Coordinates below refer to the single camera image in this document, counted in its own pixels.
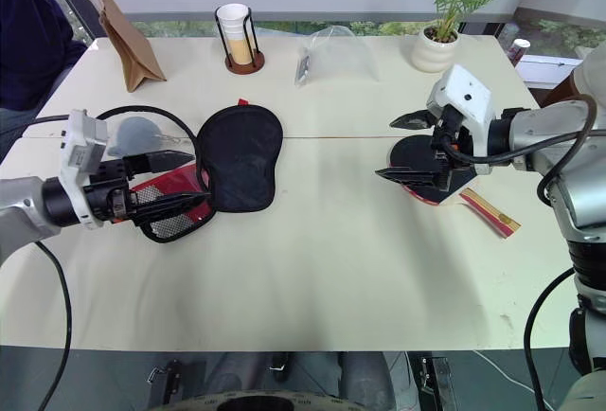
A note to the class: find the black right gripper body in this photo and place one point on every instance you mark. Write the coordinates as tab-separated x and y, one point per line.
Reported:
450	146

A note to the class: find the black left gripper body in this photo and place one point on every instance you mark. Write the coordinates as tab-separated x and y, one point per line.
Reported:
111	193

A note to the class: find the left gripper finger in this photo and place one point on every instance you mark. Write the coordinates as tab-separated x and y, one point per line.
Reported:
161	160
165	202

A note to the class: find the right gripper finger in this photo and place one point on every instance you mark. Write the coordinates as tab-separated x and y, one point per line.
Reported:
416	120
412	177

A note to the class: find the grey white plush toy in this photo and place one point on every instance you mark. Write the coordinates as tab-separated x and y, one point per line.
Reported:
135	134

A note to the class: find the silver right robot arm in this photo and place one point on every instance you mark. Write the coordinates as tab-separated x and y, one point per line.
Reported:
549	131

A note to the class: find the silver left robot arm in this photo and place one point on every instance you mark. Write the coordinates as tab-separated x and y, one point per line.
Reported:
19	212

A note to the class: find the table tennis paddle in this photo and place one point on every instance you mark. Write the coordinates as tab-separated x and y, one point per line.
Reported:
412	153

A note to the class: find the black red paddle case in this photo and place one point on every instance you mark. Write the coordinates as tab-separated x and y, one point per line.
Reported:
241	160

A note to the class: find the white ribbed plant pot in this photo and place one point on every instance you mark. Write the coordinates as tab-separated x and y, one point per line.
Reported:
433	53

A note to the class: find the clear plastic bag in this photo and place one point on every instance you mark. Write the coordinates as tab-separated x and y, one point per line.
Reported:
336	51

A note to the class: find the brown paper bag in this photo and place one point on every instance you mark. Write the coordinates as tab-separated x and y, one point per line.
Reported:
132	51

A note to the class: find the red can white lid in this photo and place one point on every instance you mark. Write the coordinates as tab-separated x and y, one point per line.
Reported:
519	48

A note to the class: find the paper cups in holder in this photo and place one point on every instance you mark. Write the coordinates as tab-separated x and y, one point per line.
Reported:
244	68

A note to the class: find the white flat box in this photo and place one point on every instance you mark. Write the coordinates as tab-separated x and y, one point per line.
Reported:
549	67

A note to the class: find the stack of paper cups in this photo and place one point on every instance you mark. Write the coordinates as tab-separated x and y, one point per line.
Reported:
232	15

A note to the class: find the person in dark clothing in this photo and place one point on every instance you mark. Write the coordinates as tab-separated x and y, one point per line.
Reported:
28	27

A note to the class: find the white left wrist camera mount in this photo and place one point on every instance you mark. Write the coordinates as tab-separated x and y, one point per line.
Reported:
85	146

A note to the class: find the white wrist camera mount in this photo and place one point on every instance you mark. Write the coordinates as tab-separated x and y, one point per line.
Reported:
85	146
466	86

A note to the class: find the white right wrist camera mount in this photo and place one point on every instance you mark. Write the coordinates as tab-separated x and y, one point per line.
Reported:
466	86

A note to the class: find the black table frame bracket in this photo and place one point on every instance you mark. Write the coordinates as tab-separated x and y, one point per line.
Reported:
170	382
435	382

